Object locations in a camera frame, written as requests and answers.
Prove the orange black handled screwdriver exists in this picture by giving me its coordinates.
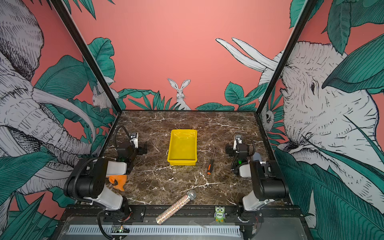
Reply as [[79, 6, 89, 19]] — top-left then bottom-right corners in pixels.
[[207, 149, 216, 176]]

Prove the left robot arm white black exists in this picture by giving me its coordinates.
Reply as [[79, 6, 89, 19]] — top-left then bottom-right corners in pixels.
[[64, 143, 148, 223]]

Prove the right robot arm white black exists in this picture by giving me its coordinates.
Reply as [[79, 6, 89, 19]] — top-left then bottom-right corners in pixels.
[[226, 144, 289, 223]]

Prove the yellow plastic bin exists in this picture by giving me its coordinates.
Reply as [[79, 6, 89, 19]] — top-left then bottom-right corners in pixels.
[[167, 129, 198, 166]]

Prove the orange shark plush toy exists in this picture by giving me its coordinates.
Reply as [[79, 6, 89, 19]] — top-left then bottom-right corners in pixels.
[[109, 175, 128, 192]]

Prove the green owl figurine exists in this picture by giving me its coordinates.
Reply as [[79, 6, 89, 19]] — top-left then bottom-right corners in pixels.
[[214, 206, 226, 223]]

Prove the glitter toy microphone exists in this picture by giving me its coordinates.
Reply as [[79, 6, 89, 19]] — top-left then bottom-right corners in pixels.
[[156, 190, 197, 225]]

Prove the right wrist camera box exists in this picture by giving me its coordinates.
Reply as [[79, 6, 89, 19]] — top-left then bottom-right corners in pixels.
[[233, 135, 243, 150]]

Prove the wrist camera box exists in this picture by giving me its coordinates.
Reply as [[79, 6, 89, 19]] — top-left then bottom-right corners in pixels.
[[233, 135, 243, 150], [130, 133, 139, 149]]

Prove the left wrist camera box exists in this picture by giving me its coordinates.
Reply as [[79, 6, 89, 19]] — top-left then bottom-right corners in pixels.
[[130, 133, 139, 149]]

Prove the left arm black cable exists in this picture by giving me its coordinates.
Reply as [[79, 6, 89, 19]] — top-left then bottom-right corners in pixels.
[[113, 125, 133, 151]]

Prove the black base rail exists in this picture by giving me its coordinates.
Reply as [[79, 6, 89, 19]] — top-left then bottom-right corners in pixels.
[[101, 204, 304, 224]]

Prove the white slotted cable duct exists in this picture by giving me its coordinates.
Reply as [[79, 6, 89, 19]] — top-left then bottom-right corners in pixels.
[[65, 224, 242, 238]]

